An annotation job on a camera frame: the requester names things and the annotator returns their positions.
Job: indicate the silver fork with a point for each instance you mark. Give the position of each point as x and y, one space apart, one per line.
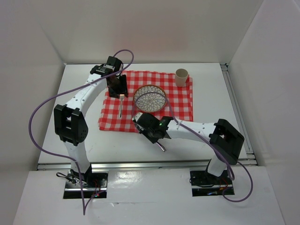
122 96

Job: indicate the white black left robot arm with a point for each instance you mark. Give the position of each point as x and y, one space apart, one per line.
69 119

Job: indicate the floral patterned ceramic plate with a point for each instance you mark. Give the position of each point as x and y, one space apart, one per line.
149 98

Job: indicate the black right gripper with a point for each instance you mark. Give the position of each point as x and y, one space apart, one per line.
153 139

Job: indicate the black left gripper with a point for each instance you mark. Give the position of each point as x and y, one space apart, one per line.
123 88

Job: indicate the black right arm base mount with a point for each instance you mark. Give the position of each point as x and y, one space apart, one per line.
204 184

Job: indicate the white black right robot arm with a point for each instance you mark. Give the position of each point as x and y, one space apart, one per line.
225 140

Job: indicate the silver table knife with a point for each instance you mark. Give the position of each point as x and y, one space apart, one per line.
161 146

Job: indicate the beige paper cup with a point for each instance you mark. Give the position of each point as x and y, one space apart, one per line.
181 76

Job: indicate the aluminium frame rail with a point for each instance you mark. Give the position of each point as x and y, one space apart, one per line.
213 99

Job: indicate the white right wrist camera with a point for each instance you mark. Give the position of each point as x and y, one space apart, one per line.
136 117

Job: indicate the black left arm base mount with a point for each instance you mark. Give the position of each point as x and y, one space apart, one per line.
96 187

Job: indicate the red white checkered cloth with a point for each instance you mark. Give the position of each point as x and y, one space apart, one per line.
179 101

